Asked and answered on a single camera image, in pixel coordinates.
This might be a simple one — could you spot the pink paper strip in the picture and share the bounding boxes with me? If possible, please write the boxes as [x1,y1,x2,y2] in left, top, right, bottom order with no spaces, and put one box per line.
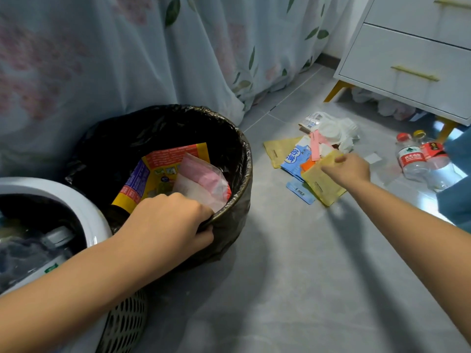
[310,130,324,161]

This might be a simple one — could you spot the pink and white plastic packet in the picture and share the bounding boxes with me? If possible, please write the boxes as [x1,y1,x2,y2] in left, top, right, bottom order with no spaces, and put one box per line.
[173,152,232,214]

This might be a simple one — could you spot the crumpled white tissue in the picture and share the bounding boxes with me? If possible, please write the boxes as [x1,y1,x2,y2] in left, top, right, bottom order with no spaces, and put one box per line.
[338,117,362,153]

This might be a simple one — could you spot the person's right hand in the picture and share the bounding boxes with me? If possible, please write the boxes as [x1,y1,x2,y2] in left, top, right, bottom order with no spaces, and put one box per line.
[321,153,371,191]

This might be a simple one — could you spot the yellow and purple snack packet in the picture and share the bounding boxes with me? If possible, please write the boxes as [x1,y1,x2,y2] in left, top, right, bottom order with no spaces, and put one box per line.
[110,142,211,214]

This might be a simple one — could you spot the person's left forearm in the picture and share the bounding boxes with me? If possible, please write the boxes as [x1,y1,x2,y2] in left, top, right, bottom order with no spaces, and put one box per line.
[0,231,148,353]

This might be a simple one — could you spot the person's blue trouser leg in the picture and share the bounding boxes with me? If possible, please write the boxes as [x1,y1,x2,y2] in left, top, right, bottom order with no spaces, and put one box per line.
[438,126,471,234]

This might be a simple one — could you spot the small blue packet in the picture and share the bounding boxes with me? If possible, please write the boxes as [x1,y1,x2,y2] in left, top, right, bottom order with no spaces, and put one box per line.
[286,179,316,205]

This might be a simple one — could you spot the white basket bin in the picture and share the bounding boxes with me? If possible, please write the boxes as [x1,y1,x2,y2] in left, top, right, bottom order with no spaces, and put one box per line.
[0,177,148,353]

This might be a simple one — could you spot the black bin liner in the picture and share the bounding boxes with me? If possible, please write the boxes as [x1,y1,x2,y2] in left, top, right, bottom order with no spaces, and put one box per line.
[65,104,253,272]

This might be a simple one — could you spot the floral bed sheet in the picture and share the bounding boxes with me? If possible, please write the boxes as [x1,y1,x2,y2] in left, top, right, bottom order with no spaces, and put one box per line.
[0,0,355,188]

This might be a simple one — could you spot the yellow-capped plastic bottle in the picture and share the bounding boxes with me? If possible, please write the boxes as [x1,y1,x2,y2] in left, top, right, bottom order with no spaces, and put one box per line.
[413,129,463,191]

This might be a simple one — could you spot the dark brown waste bin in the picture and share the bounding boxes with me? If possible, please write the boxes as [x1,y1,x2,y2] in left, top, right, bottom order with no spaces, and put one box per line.
[177,125,254,270]

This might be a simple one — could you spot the blue and white packet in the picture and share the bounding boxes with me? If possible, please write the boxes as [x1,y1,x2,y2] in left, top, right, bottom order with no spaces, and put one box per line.
[281,145,313,182]

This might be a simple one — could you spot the gold drawer handle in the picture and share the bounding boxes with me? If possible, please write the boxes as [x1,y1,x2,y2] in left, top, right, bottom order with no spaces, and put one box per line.
[391,65,440,82]
[434,0,471,11]

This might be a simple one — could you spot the white drawer cabinet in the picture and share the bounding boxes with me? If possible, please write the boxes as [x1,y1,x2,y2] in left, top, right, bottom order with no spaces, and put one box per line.
[333,0,471,127]

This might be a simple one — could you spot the yellow cabinet leg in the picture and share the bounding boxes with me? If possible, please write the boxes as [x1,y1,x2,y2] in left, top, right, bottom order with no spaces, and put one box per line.
[436,117,459,143]
[323,80,354,103]

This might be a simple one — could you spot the clear bottle with white cap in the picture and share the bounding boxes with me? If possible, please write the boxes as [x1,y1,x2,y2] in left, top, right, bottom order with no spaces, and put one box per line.
[0,226,78,287]

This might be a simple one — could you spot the red-capped plastic bottle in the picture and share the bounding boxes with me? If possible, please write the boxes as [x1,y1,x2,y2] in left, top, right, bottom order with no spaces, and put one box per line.
[395,133,430,181]

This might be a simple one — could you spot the person's left hand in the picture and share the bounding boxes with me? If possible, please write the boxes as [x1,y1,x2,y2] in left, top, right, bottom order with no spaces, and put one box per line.
[121,192,216,269]

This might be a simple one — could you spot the person's right forearm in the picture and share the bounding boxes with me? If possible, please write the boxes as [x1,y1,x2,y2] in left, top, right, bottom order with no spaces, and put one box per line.
[346,179,471,345]

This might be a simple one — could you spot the white plastic cup lid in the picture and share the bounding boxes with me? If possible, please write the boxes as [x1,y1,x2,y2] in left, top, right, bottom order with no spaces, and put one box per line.
[318,120,345,144]

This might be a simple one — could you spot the white plastic bags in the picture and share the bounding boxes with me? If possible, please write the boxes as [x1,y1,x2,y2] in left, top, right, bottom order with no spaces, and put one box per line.
[351,87,427,122]

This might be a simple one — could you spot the white striped wrapper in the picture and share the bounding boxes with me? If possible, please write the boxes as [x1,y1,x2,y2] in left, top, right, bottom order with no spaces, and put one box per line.
[299,111,332,131]

